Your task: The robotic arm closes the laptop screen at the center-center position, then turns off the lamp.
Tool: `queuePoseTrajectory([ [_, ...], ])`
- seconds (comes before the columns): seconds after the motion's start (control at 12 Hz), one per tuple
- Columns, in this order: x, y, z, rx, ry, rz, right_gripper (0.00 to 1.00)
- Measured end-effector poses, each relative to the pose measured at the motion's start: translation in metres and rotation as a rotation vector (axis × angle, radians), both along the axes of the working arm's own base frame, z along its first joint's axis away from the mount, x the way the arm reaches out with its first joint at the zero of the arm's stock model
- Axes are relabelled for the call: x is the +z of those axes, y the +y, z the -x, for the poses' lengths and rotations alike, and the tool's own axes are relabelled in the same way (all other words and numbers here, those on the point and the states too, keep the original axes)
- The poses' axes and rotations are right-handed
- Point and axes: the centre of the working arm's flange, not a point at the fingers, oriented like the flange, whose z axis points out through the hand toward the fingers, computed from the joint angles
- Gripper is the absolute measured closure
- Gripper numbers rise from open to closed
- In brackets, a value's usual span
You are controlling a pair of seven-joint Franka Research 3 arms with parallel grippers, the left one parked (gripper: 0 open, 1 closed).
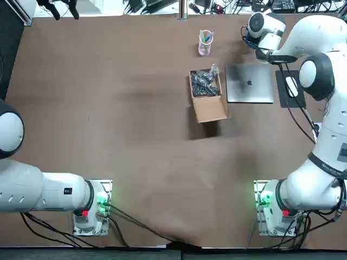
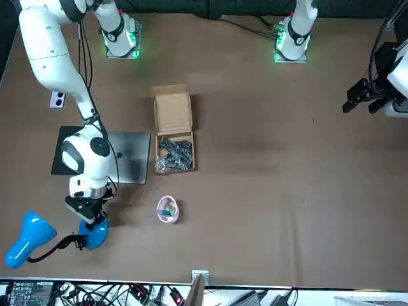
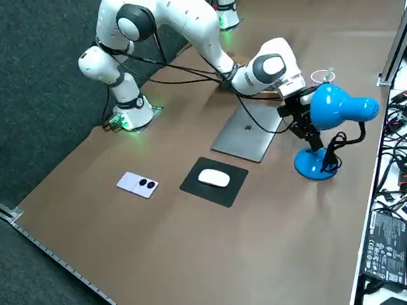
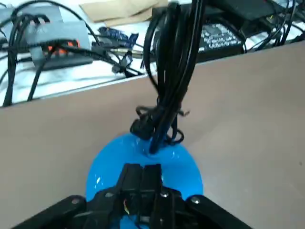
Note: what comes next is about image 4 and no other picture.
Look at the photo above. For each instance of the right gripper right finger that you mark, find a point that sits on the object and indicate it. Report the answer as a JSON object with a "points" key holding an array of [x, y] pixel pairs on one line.
{"points": [[171, 210]]}

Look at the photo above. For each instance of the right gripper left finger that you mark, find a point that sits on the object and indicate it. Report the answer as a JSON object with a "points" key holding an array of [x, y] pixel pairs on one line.
{"points": [[104, 210]]}

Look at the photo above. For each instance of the blue desk lamp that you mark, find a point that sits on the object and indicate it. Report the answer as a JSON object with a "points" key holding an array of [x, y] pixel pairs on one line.
{"points": [[107, 167]]}

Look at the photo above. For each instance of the blue white packet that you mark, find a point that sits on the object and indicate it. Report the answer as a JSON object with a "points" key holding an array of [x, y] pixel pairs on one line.
{"points": [[116, 35]]}

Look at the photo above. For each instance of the black power adapter white print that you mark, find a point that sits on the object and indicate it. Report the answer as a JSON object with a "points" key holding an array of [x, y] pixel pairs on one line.
{"points": [[219, 35]]}

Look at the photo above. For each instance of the grey power supply orange plugs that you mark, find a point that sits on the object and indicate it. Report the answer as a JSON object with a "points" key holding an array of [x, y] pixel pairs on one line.
{"points": [[59, 31]]}

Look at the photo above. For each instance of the brown paper sheet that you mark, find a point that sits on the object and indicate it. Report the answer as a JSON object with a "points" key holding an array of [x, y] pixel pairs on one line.
{"points": [[119, 12]]}

